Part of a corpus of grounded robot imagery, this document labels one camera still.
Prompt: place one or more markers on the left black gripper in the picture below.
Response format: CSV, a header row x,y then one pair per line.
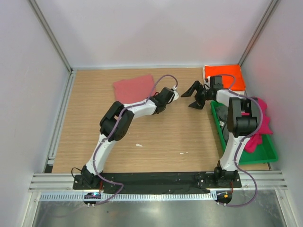
x,y
154,96

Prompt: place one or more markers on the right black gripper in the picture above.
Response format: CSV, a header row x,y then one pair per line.
x,y
200,103

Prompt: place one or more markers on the salmon pink t shirt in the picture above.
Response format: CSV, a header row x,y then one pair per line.
x,y
134,90

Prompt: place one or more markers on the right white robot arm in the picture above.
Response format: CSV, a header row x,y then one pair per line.
x,y
244,119

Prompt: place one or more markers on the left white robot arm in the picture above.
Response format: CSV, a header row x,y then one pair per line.
x,y
114,126

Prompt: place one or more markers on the grey t shirt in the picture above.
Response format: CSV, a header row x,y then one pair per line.
x,y
222,114

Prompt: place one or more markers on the folded orange t shirt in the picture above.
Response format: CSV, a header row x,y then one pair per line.
x,y
227,76

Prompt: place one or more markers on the magenta t shirt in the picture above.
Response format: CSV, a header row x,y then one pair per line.
x,y
256,139

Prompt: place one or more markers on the green plastic bin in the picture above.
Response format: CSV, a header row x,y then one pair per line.
x,y
264,152

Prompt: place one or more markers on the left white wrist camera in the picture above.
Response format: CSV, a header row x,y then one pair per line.
x,y
176,94

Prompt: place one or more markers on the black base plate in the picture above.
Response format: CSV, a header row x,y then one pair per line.
x,y
173,182

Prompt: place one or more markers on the slotted cable duct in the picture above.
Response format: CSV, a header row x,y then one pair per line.
x,y
93,196

